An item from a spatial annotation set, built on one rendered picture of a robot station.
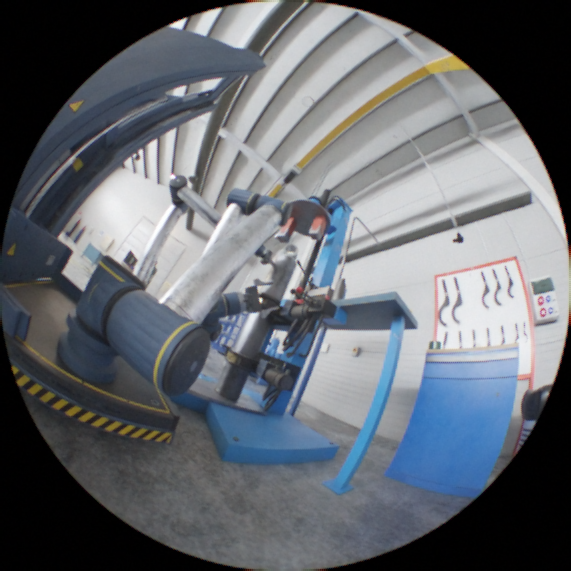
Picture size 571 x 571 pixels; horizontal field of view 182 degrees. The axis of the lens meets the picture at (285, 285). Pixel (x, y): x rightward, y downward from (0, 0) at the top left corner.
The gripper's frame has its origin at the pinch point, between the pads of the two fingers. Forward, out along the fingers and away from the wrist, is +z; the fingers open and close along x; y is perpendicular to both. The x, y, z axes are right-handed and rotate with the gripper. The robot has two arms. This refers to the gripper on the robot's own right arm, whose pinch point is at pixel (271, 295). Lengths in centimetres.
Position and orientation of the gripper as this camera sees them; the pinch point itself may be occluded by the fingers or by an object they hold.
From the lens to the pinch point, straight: 94.4
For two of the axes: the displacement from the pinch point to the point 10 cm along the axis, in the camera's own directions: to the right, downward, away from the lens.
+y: -5.3, 1.6, 8.3
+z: 8.2, -1.5, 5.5
